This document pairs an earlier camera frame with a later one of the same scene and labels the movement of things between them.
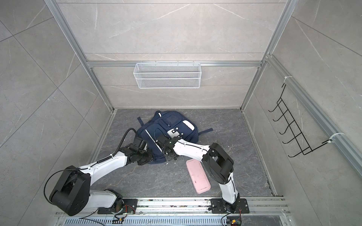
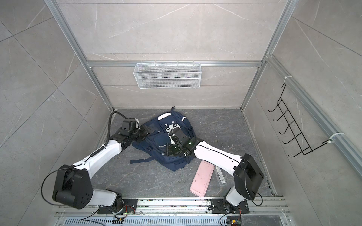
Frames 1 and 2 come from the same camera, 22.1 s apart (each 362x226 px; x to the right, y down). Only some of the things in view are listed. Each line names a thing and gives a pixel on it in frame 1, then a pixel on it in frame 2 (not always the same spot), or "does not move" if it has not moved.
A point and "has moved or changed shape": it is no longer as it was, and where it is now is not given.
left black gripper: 150,159 -> 145,131
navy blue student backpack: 169,123 has moved or changed shape
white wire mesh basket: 172,75 does not move
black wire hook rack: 304,146 does not move
